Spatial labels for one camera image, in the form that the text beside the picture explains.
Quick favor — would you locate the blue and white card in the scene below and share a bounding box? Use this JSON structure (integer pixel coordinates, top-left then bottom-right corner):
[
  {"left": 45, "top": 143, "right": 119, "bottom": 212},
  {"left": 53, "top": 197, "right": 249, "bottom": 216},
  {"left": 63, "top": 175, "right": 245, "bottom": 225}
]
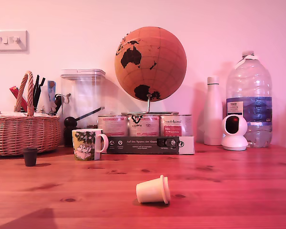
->
[{"left": 47, "top": 80, "right": 57, "bottom": 108}]

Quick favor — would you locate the black and white cardboard tray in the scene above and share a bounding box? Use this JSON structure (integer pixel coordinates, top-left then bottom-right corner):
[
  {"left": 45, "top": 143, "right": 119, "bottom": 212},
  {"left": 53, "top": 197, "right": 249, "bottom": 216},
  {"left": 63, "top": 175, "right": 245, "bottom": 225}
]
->
[{"left": 102, "top": 135, "right": 196, "bottom": 156}]

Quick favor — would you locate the red packet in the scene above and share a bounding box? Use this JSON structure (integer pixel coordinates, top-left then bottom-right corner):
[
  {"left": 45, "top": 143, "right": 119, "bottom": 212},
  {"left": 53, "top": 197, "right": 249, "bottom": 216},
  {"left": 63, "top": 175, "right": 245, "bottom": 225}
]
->
[{"left": 9, "top": 86, "right": 28, "bottom": 108}]

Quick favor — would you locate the cork globe on metal stand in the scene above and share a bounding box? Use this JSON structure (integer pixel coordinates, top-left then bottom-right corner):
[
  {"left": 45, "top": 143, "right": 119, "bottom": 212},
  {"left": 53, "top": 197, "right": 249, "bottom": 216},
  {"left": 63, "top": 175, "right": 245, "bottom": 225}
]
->
[{"left": 114, "top": 26, "right": 188, "bottom": 115}]

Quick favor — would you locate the cream coffee capsule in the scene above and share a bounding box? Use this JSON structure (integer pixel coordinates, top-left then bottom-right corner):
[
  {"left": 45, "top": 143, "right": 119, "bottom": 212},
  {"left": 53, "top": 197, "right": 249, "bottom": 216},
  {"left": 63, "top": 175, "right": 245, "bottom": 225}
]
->
[{"left": 135, "top": 175, "right": 171, "bottom": 205}]

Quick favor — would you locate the black long-handled scoop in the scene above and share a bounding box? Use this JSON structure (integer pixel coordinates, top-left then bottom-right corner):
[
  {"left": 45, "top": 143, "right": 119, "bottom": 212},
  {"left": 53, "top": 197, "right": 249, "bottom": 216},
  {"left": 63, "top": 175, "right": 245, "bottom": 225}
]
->
[{"left": 74, "top": 106, "right": 105, "bottom": 122}]

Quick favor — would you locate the tin can small text label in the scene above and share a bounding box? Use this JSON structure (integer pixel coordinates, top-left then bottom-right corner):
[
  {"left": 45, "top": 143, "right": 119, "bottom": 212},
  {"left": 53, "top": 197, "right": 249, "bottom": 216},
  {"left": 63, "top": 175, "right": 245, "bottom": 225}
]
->
[{"left": 97, "top": 114, "right": 129, "bottom": 137}]

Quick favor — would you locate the cartoon print mug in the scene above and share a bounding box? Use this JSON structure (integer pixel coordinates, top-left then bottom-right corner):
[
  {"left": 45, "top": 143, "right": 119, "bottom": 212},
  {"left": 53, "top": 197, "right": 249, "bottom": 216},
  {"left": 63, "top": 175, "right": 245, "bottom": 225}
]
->
[{"left": 71, "top": 128, "right": 109, "bottom": 162}]

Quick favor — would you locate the wicker basket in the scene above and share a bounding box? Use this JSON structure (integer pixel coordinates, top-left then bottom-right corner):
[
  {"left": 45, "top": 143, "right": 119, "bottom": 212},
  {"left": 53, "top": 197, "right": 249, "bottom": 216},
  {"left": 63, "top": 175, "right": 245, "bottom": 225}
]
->
[{"left": 0, "top": 70, "right": 62, "bottom": 157}]

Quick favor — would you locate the white paper stack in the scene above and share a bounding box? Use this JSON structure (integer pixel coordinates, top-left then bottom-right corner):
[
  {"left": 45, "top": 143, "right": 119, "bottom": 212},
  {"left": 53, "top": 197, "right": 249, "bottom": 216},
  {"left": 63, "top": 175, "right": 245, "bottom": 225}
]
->
[{"left": 0, "top": 110, "right": 52, "bottom": 118}]

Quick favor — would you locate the large clear water bottle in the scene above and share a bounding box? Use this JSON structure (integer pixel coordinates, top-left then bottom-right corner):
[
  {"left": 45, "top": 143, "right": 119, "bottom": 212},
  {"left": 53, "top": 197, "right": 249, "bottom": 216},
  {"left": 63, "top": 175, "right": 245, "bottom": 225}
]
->
[{"left": 225, "top": 50, "right": 274, "bottom": 148}]

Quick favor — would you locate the tin can black logo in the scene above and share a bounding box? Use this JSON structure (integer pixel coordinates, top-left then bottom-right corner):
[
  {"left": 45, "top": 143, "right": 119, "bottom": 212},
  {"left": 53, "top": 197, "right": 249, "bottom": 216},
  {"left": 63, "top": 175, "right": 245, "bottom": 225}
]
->
[{"left": 128, "top": 114, "right": 161, "bottom": 137}]

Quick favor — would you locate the small white round camera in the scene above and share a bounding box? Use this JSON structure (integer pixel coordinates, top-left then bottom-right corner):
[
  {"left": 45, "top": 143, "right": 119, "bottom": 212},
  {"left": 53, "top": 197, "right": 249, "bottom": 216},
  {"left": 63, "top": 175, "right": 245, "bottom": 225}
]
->
[{"left": 220, "top": 114, "right": 249, "bottom": 151}]

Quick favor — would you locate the black pen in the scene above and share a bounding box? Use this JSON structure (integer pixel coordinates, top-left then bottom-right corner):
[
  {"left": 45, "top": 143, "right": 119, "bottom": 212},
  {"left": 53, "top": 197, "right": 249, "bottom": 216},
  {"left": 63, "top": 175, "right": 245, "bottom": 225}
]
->
[
  {"left": 36, "top": 77, "right": 46, "bottom": 109},
  {"left": 32, "top": 74, "right": 41, "bottom": 109}
]

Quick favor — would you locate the dark wooden pepper mill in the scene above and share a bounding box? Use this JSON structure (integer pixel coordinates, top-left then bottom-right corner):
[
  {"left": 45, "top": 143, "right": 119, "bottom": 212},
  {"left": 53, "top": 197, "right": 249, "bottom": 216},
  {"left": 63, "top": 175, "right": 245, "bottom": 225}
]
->
[{"left": 63, "top": 116, "right": 80, "bottom": 147}]

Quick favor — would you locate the dark coffee capsule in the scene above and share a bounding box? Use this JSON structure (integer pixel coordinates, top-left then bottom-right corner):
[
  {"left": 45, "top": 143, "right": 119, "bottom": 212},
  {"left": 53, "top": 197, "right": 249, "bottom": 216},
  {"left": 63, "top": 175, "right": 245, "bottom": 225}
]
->
[{"left": 22, "top": 147, "right": 38, "bottom": 167}]

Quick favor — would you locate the white insulated bottle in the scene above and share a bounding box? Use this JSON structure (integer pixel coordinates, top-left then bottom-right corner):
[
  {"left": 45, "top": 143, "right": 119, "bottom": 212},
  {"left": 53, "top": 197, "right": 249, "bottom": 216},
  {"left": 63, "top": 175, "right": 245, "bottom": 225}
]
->
[{"left": 203, "top": 75, "right": 224, "bottom": 146}]

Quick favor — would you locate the clear lidded storage container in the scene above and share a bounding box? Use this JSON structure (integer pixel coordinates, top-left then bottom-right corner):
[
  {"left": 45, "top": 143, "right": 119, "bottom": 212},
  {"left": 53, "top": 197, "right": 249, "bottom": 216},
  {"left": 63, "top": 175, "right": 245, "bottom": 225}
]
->
[{"left": 60, "top": 68, "right": 107, "bottom": 135}]

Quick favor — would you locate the white wall switch plate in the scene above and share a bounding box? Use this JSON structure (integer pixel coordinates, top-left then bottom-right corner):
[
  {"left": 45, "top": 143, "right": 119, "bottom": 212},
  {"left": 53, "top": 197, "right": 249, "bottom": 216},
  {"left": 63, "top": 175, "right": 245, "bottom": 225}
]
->
[{"left": 0, "top": 30, "right": 29, "bottom": 52}]

